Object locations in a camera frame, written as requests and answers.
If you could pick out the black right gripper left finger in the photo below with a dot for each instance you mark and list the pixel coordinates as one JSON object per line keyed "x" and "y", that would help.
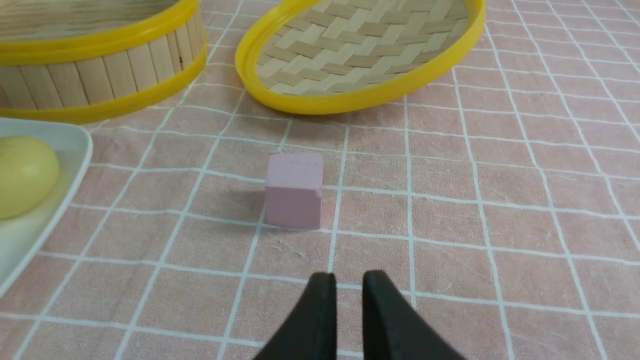
{"x": 310, "y": 331}

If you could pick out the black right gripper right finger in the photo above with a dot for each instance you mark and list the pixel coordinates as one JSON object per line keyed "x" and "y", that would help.
{"x": 392, "y": 329}

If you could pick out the yellow steamed bun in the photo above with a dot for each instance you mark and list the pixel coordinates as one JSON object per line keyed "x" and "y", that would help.
{"x": 29, "y": 170}

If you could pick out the white rectangular plate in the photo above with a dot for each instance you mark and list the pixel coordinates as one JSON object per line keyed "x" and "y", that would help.
{"x": 23, "y": 235}

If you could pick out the pink cube block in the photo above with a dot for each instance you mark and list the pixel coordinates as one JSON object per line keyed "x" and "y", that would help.
{"x": 294, "y": 190}

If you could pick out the pink checkered tablecloth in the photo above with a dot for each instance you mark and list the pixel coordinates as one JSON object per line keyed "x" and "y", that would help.
{"x": 502, "y": 199}

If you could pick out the woven bamboo steamer lid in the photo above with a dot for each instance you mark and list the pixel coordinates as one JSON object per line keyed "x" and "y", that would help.
{"x": 321, "y": 57}

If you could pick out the bamboo steamer basket yellow rim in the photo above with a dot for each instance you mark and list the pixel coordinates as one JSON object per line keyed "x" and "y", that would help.
{"x": 82, "y": 61}

